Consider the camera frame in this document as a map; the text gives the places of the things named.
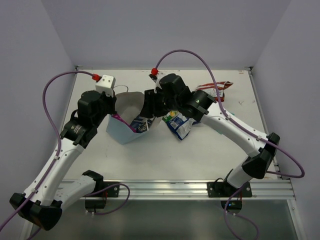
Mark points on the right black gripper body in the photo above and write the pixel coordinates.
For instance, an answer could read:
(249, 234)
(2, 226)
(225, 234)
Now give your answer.
(173, 104)

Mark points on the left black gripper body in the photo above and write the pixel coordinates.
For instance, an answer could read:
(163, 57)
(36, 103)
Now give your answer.
(110, 104)

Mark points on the yellow green Fox's candy bag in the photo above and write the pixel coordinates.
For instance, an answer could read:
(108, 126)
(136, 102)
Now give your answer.
(169, 116)

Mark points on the light blue paper bag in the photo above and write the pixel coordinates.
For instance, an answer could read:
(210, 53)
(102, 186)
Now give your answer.
(128, 106)

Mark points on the blue white snack bag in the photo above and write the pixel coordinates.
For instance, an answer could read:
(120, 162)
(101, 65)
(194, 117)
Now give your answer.
(181, 126)

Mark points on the red snack mix bag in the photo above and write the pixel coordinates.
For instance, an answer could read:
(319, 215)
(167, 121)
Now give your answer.
(215, 90)

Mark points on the green mint candy bag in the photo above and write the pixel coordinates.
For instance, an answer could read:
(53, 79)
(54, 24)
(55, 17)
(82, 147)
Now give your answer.
(224, 126)

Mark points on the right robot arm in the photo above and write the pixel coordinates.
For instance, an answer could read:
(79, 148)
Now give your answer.
(259, 147)

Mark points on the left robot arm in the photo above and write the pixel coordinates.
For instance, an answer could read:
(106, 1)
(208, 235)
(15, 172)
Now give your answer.
(41, 203)

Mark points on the dark blue snack bar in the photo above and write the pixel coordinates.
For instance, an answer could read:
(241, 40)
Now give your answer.
(141, 124)

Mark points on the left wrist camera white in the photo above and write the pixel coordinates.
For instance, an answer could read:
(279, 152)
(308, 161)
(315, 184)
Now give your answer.
(106, 85)

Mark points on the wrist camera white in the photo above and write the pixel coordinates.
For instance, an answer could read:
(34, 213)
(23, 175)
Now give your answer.
(106, 85)
(156, 76)

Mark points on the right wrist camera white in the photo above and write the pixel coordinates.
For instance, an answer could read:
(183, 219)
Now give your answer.
(156, 76)

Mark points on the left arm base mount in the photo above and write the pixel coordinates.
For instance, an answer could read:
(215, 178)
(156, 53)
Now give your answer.
(100, 190)

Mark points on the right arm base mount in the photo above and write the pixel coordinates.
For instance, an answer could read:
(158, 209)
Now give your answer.
(230, 198)

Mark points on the aluminium front rail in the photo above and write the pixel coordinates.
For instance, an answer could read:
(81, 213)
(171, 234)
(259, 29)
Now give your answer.
(266, 189)

